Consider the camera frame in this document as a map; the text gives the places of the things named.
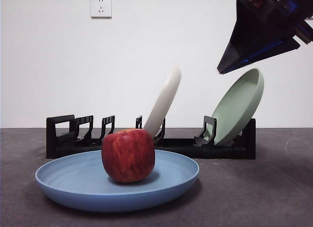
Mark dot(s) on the blue round plate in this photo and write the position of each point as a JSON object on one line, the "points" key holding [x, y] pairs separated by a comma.
{"points": [[73, 183]]}

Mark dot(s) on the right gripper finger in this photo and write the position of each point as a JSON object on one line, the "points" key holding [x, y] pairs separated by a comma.
{"points": [[274, 53], [249, 36]]}

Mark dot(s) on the white wall socket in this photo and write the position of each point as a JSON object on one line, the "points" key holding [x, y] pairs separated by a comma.
{"points": [[101, 6]]}

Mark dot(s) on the green round plate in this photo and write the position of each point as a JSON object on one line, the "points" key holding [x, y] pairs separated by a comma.
{"points": [[237, 109]]}

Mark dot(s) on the white round plate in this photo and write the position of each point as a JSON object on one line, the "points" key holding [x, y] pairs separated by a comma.
{"points": [[166, 99]]}

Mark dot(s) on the black plastic plate rack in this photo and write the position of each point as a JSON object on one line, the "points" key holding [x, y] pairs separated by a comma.
{"points": [[220, 153]]}

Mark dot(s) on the red apple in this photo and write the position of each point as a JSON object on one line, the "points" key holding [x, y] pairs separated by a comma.
{"points": [[128, 156]]}

